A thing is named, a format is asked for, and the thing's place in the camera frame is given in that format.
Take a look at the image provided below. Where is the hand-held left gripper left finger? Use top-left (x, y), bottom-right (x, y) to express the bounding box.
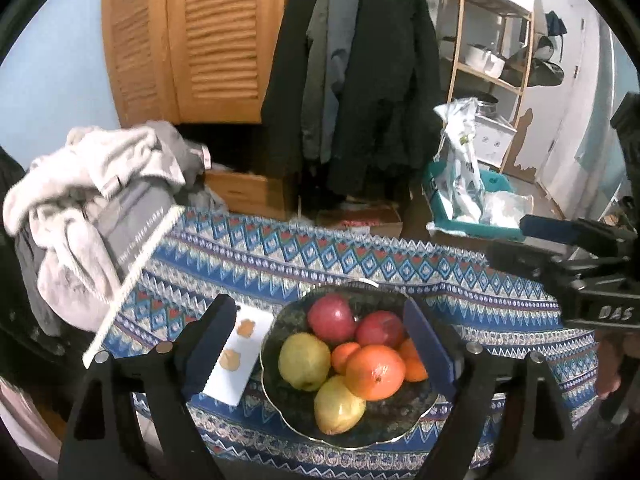
top-left (57, 294), bottom-right (238, 480)

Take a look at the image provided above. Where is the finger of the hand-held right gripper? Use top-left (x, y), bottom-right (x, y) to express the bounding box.
top-left (519, 214), bottom-right (626, 248)
top-left (484, 242), bottom-right (581, 286)

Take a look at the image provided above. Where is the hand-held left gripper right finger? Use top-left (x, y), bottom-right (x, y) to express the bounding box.
top-left (402, 300), bottom-right (573, 480)

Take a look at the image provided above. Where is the red apple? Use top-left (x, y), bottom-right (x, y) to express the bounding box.
top-left (307, 294), bottom-right (357, 343)
top-left (355, 311), bottom-right (406, 350)

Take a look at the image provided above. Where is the yellow pear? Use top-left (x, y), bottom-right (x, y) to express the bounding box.
top-left (278, 332), bottom-right (332, 392)

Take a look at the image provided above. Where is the dark green glass bowl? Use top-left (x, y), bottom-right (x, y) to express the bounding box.
top-left (260, 284), bottom-right (453, 450)

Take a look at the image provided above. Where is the green pear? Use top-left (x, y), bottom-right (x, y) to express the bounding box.
top-left (314, 375), bottom-right (367, 436)

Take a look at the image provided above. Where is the person's right hand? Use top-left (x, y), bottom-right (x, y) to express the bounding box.
top-left (595, 330), bottom-right (628, 401)

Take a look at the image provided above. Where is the white phone with stickers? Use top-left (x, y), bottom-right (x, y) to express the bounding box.
top-left (202, 305), bottom-right (275, 407)

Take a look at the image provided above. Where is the clear plastic bag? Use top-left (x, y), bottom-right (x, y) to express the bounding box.
top-left (481, 191), bottom-right (535, 228)

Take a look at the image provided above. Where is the teal plastic bin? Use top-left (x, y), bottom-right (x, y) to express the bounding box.
top-left (422, 160), bottom-right (531, 241)

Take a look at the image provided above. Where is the brown cardboard box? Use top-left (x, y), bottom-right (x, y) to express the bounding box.
top-left (429, 230), bottom-right (501, 261)

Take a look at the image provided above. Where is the white lattice basket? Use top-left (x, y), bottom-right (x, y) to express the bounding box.
top-left (472, 112), bottom-right (518, 168)

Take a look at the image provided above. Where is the white door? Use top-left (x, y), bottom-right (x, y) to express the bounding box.
top-left (537, 15), bottom-right (616, 211)

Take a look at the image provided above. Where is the white printed bag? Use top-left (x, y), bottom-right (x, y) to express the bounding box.
top-left (432, 97), bottom-right (486, 223)

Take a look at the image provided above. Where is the metal steamer pot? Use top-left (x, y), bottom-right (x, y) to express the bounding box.
top-left (470, 92), bottom-right (500, 118)

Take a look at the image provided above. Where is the blue patterned tablecloth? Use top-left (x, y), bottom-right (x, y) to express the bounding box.
top-left (82, 205), bottom-right (601, 480)

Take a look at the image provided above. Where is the flat red printed box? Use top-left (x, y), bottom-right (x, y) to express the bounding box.
top-left (315, 205), bottom-right (403, 238)

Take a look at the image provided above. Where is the grey printed sweatshirt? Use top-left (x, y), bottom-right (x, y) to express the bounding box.
top-left (85, 130), bottom-right (226, 281)

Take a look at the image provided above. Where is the olive hanging bag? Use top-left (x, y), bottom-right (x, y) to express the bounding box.
top-left (527, 35), bottom-right (566, 88)

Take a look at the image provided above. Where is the wooden drawer box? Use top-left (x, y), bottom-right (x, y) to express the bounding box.
top-left (202, 169), bottom-right (301, 221)

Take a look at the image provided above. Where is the wooden shelf rack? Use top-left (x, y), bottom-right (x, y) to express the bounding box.
top-left (445, 0), bottom-right (538, 171)

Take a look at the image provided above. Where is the dark folded umbrella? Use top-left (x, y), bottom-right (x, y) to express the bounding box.
top-left (542, 10), bottom-right (568, 38)

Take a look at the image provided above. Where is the black hooded coat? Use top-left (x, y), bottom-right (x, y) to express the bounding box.
top-left (325, 0), bottom-right (443, 196)

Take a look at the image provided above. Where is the grey jacket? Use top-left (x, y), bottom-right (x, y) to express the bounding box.
top-left (302, 0), bottom-right (361, 163)

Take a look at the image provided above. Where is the dark thin coat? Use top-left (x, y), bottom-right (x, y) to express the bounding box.
top-left (261, 0), bottom-right (326, 181)

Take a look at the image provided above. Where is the wooden louvered wardrobe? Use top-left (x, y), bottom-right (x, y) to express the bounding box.
top-left (101, 0), bottom-right (296, 126)

